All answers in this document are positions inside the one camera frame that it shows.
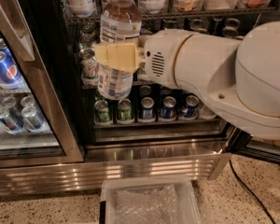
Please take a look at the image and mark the blue label plastic bottle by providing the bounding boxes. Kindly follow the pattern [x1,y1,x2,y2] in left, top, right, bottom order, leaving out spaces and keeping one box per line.
[95,0,142,101]

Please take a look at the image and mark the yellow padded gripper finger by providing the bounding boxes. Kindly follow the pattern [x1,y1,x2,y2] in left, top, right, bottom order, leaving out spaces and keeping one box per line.
[94,42,139,73]

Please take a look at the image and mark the middle blue pepsi can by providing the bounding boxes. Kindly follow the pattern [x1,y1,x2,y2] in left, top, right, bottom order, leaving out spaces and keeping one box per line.
[160,96,176,120]

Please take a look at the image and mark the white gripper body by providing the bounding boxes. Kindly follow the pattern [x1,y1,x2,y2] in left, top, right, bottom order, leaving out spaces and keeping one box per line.
[137,28,194,90]

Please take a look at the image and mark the green soda can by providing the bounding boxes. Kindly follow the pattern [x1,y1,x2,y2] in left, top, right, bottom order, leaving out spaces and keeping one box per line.
[117,98,133,123]
[94,100,112,124]

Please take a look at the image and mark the closed glass fridge door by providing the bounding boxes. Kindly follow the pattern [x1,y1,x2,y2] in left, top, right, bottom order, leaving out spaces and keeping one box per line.
[0,0,83,168]

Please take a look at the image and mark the lower left can behind glass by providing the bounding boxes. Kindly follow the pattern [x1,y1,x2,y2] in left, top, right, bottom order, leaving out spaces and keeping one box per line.
[0,107,24,134]

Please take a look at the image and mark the clear plastic bin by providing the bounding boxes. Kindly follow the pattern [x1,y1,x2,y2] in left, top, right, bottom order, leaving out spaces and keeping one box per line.
[99,175,202,224]

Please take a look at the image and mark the blue pepsi can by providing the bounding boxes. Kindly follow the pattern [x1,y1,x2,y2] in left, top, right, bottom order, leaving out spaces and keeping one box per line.
[160,96,176,120]
[179,94,199,119]
[139,97,155,122]

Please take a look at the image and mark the right blue pepsi can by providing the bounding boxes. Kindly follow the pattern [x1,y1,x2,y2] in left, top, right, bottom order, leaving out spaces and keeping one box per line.
[179,94,199,119]

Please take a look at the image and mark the open fridge door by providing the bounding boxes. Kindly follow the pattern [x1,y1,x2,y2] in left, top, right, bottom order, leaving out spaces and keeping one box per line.
[226,131,280,165]

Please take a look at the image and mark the bubble wrap sheet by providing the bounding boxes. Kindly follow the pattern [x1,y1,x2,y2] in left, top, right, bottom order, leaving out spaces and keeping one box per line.
[115,184,180,224]

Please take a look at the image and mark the large pepsi can behind glass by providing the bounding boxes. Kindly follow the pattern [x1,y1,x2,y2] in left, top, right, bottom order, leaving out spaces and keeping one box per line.
[0,51,23,89]

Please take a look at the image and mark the front left 7up can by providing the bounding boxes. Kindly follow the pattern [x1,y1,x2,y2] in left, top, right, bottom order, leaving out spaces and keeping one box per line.
[78,48,98,86]

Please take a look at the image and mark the left blue pepsi can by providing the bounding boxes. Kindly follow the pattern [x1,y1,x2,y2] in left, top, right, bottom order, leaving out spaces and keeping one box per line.
[139,97,155,122]

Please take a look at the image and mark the black power cable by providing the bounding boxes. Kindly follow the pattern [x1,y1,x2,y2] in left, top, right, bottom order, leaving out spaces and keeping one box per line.
[229,160,277,224]

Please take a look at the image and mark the lower right can behind glass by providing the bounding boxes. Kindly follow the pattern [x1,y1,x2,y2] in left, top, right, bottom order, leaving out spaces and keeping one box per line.
[21,105,49,133]

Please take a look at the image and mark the stainless steel fridge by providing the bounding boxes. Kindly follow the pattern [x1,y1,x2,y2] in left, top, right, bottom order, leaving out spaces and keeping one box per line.
[0,0,280,196]

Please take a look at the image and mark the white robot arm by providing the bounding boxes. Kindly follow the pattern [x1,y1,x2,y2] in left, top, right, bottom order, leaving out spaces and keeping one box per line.
[94,21,280,140]

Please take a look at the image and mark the left green soda can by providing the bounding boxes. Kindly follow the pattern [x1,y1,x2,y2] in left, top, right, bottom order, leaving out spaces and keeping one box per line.
[94,100,112,124]

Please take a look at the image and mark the right green soda can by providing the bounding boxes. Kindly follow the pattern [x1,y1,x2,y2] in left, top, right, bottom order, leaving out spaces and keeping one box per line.
[117,98,133,123]

